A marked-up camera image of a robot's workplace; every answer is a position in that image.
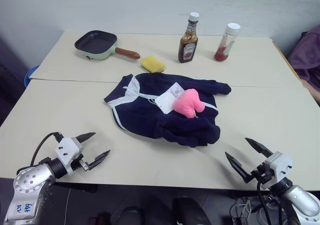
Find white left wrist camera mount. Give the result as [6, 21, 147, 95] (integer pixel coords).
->
[54, 137, 85, 173]

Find navy blue zip jacket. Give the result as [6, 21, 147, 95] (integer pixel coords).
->
[103, 72, 232, 149]

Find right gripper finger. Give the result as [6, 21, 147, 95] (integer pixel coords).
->
[245, 137, 273, 159]
[224, 151, 252, 184]

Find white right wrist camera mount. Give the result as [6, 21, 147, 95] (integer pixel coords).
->
[260, 151, 294, 190]

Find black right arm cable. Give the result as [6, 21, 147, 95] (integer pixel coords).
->
[256, 181, 272, 225]

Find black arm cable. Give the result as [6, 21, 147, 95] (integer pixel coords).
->
[256, 181, 272, 225]
[29, 131, 64, 167]

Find yellow sponge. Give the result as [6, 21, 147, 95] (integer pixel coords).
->
[140, 55, 167, 74]

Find white paper clothing tag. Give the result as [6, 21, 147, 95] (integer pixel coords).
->
[154, 82, 187, 115]

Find tangled white floor cables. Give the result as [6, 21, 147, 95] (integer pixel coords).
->
[229, 196, 271, 225]

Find small dark rounded shape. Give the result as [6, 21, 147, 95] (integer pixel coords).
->
[116, 206, 151, 225]

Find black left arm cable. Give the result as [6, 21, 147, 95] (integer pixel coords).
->
[29, 131, 64, 167]

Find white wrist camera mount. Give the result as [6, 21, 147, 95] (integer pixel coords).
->
[260, 151, 294, 190]
[54, 137, 85, 173]

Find blue bucket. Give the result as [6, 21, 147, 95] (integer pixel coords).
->
[24, 65, 40, 87]

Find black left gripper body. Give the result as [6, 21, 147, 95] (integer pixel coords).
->
[65, 139, 91, 175]

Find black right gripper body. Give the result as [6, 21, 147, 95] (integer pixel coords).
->
[250, 160, 274, 186]

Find pink plush toy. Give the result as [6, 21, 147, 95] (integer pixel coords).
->
[173, 88, 206, 120]

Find nearly empty ketchup bottle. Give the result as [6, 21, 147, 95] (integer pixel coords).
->
[213, 22, 242, 62]

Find green square frying pan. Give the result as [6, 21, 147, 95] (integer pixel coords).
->
[74, 29, 142, 61]

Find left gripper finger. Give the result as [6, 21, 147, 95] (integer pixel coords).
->
[87, 149, 112, 171]
[75, 132, 97, 144]

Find purple cloth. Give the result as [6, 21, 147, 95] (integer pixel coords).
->
[286, 24, 320, 92]

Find brown sauce bottle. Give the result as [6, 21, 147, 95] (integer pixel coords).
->
[177, 11, 200, 64]

